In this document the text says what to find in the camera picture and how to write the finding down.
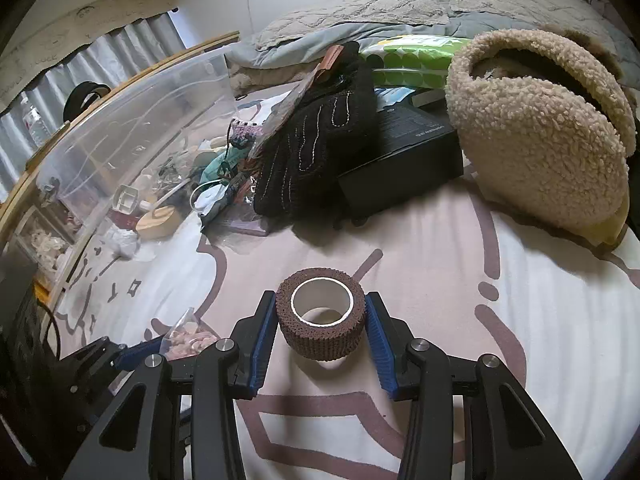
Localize wooden bed rail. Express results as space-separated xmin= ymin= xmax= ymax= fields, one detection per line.
xmin=0 ymin=31 xmax=241 ymax=306

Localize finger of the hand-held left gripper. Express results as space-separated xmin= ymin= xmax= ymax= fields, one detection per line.
xmin=60 ymin=335 xmax=168 ymax=396

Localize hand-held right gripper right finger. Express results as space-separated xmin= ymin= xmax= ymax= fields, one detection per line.
xmin=364 ymin=291 xmax=571 ymax=480

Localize clear water bottle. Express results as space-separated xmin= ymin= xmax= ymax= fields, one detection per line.
xmin=20 ymin=92 xmax=48 ymax=148

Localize purple knitted pouch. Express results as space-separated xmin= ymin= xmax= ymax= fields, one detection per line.
xmin=230 ymin=117 xmax=266 ymax=148

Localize purple card packet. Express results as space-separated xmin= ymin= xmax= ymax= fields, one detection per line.
xmin=227 ymin=212 xmax=273 ymax=238

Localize crumpled white plastic bag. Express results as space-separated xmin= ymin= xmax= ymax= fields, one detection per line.
xmin=102 ymin=225 xmax=141 ymax=261

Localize beige fleece earmuffs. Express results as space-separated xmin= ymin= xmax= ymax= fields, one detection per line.
xmin=444 ymin=29 xmax=638 ymax=236

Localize green dotted packet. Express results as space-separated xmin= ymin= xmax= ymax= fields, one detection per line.
xmin=360 ymin=35 xmax=473 ymax=88

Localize beige folded blanket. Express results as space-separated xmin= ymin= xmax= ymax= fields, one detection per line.
xmin=230 ymin=67 xmax=321 ymax=98

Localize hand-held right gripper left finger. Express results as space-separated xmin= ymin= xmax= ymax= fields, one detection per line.
xmin=62 ymin=290 xmax=278 ymax=480

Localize black headband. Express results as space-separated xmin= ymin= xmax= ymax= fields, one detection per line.
xmin=62 ymin=81 xmax=111 ymax=123

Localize grey blanket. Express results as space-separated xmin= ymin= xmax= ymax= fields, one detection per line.
xmin=225 ymin=10 xmax=476 ymax=68

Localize printed bed sheet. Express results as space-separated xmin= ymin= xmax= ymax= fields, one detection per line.
xmin=50 ymin=80 xmax=640 ymax=480

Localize light blue printed card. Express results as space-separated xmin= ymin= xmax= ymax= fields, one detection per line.
xmin=375 ymin=87 xmax=416 ymax=109

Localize thin black box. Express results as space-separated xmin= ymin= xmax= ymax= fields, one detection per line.
xmin=412 ymin=87 xmax=449 ymax=109

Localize brown bandage roll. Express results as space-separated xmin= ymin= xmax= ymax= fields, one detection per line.
xmin=276 ymin=269 xmax=367 ymax=361

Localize round wooden box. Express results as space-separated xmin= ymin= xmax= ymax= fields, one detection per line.
xmin=135 ymin=205 xmax=183 ymax=240

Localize clear plastic storage bin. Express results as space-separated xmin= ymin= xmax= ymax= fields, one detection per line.
xmin=35 ymin=52 xmax=236 ymax=256

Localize black knit glove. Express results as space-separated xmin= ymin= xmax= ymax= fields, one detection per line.
xmin=252 ymin=42 xmax=378 ymax=218

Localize grey textured pillow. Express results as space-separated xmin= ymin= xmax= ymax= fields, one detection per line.
xmin=255 ymin=0 xmax=451 ymax=52
xmin=447 ymin=0 xmax=608 ymax=31

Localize clear drawer cabinet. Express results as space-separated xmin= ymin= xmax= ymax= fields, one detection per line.
xmin=7 ymin=195 xmax=83 ymax=291

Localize clear bag of pink beads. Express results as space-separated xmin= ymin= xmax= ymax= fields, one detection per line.
xmin=159 ymin=307 xmax=221 ymax=361

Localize black cardboard box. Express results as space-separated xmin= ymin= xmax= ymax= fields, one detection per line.
xmin=337 ymin=107 xmax=465 ymax=223

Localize white rounded gadget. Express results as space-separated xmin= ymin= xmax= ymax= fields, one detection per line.
xmin=192 ymin=185 xmax=226 ymax=216

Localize grey curtain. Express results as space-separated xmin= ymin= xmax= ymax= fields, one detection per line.
xmin=0 ymin=10 xmax=183 ymax=191

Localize teal cloth pouch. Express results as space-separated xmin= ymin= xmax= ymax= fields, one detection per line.
xmin=200 ymin=152 xmax=251 ymax=183

